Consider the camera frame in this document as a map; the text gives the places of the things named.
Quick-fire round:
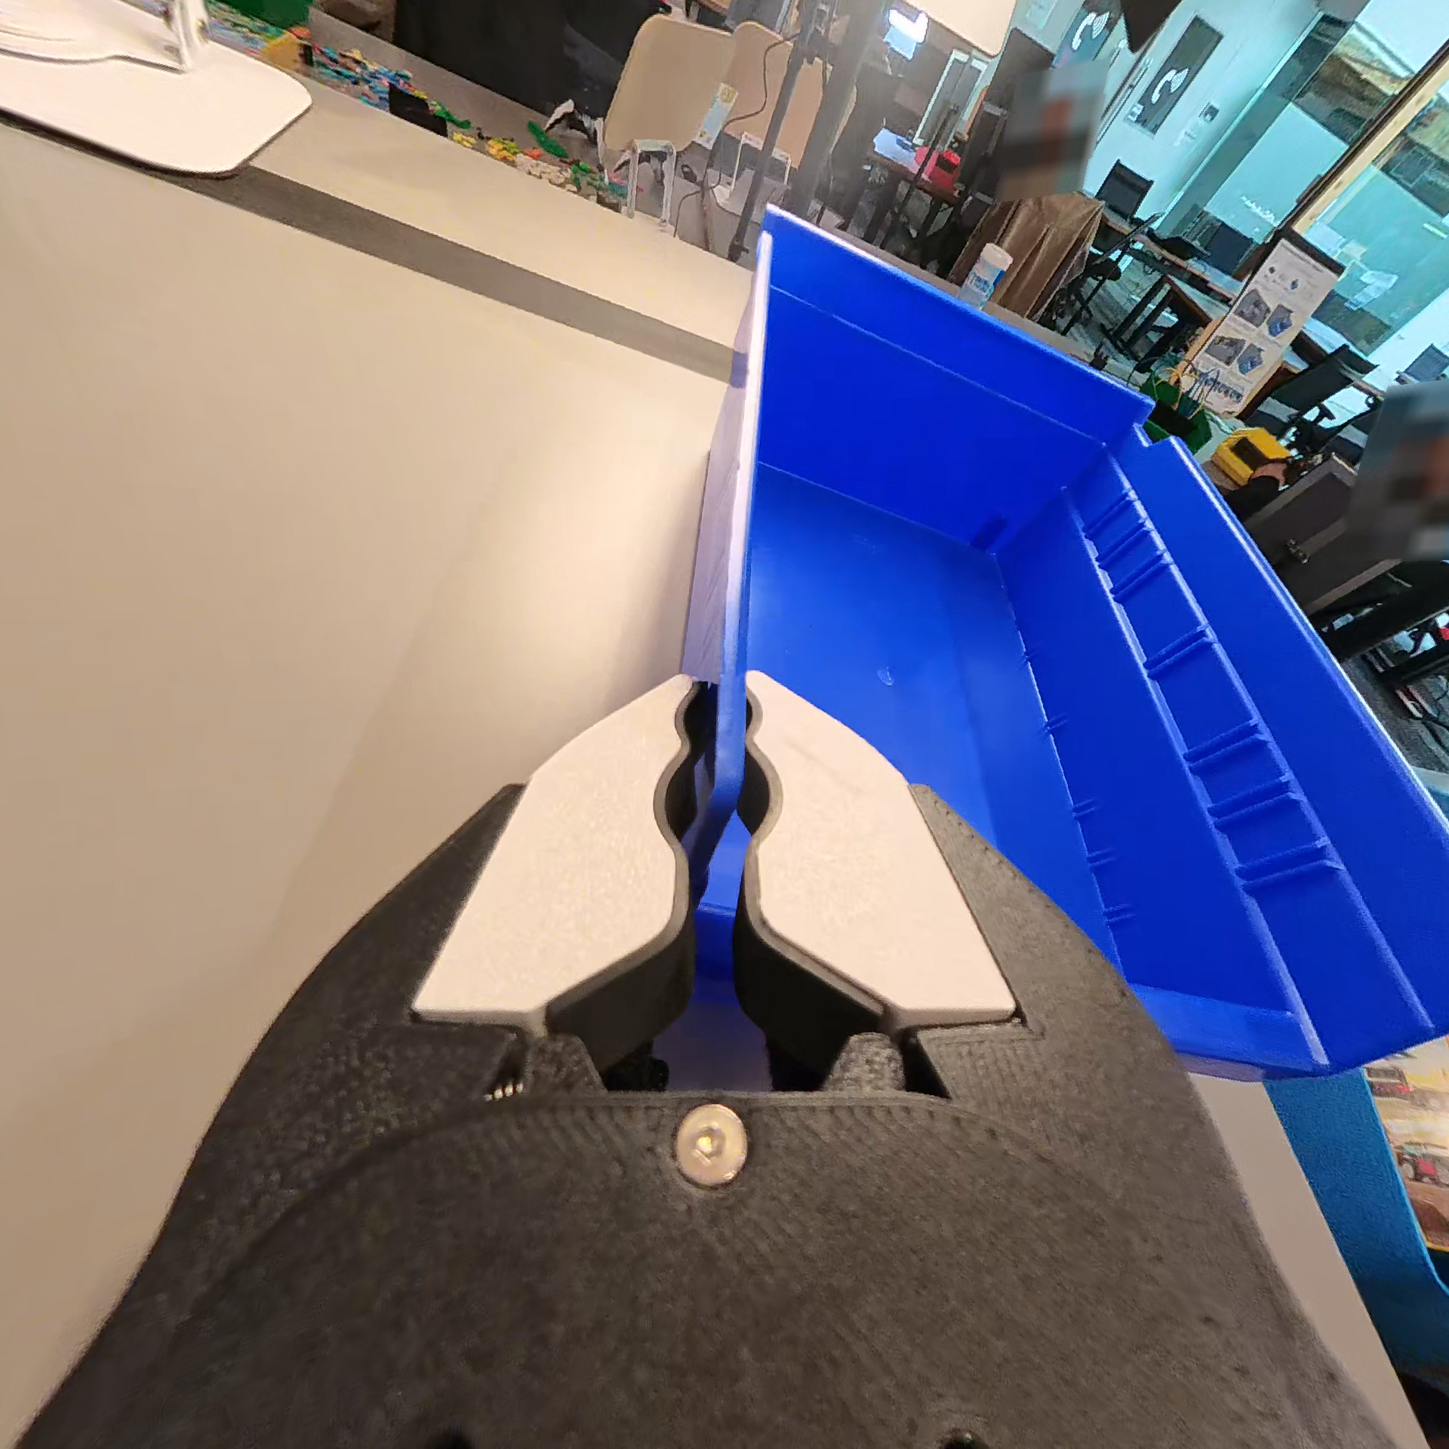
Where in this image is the yellow plastic container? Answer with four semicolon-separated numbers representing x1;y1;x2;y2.
1211;426;1292;483

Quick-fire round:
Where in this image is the pile of toy bricks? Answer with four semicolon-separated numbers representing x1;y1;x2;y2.
204;0;635;210

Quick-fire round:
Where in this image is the brown jacket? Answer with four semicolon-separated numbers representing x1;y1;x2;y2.
950;193;1106;324

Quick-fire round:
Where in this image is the black office chair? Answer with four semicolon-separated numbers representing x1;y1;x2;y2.
1256;345;1377;454

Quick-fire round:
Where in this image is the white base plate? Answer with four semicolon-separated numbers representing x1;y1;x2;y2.
0;0;312;176

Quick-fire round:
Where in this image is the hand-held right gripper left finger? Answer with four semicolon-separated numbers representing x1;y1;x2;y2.
411;673;711;1075

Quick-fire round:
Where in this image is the dark wall poster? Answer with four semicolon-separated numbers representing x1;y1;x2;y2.
1137;17;1225;135

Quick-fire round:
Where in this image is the printed roll-up banner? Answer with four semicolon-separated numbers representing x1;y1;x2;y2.
1183;231;1342;414

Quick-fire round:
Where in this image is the beige chair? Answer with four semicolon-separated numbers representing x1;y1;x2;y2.
600;14;737;217
718;21;833;188

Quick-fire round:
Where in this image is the green plastic bin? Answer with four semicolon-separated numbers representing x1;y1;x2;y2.
1137;367;1218;454

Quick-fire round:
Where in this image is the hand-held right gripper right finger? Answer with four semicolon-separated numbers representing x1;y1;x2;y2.
733;669;1018;1073

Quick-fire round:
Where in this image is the blue plastic bin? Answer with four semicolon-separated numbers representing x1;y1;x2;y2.
681;207;1449;1082

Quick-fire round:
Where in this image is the black light stand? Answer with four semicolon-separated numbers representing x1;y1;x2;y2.
730;0;878;264

